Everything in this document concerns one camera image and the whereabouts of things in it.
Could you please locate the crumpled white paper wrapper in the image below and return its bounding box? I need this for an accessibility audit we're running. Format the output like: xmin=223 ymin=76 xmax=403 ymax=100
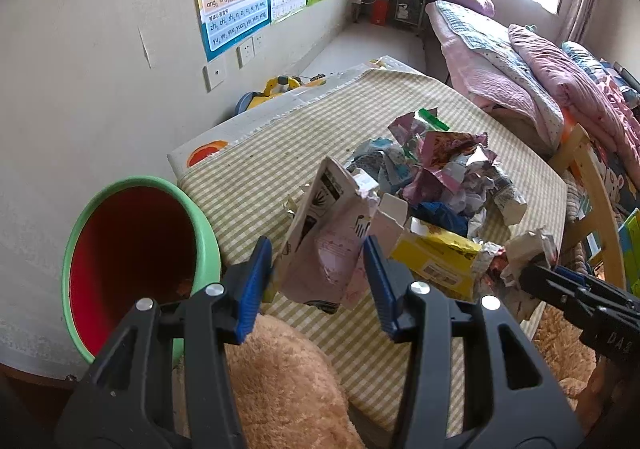
xmin=448 ymin=162 xmax=528 ymax=226

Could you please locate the blue plastic wrapper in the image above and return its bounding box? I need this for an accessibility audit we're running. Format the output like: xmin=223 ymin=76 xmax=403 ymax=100
xmin=410 ymin=201 xmax=469 ymax=237

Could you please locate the pink quilt bed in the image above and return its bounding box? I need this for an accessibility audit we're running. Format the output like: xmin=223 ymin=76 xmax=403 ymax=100
xmin=425 ymin=1 xmax=639 ymax=185

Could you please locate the colourful children book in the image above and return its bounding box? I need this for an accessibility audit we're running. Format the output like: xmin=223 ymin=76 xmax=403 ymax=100
xmin=618 ymin=208 xmax=640 ymax=297

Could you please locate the white wall socket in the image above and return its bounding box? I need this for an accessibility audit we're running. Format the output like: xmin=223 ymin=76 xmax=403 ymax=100
xmin=236 ymin=36 xmax=255 ymax=69

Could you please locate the green snack wrapper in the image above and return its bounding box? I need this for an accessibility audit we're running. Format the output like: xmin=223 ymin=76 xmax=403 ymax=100
xmin=418 ymin=108 xmax=450 ymax=132

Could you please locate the grey blue crumpled wrapper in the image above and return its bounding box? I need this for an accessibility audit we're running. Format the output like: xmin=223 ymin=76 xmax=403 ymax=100
xmin=346 ymin=137 xmax=418 ymax=195

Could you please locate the yellow toy vehicle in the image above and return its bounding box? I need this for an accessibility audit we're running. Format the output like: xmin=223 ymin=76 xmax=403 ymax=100
xmin=234 ymin=74 xmax=326 ymax=116

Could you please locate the wooden chair frame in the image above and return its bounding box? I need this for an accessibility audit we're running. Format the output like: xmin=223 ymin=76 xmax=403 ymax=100
xmin=549 ymin=124 xmax=626 ymax=290

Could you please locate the white paper ball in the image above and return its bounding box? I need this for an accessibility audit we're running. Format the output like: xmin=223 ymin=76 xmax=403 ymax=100
xmin=500 ymin=228 xmax=558 ymax=287

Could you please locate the green red trash bin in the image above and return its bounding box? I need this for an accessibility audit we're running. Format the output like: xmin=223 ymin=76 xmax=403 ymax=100
xmin=61 ymin=176 xmax=222 ymax=362

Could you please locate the pink foil snack bag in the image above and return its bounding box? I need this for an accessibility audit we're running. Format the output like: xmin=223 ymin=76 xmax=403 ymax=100
xmin=388 ymin=110 xmax=497 ymax=204

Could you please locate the brown plush teddy bear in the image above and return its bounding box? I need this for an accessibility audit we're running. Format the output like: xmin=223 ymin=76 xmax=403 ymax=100
xmin=226 ymin=315 xmax=363 ymax=448

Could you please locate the yellow cardboard box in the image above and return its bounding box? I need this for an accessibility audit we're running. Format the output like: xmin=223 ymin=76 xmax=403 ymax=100
xmin=390 ymin=217 xmax=482 ymax=301

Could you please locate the red container on shelf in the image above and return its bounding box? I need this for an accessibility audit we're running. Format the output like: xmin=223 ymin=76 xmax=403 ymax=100
xmin=370 ymin=0 xmax=390 ymax=27

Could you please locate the torn white pink carton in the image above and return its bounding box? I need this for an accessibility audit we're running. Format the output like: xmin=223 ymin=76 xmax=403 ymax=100
xmin=274 ymin=157 xmax=380 ymax=315

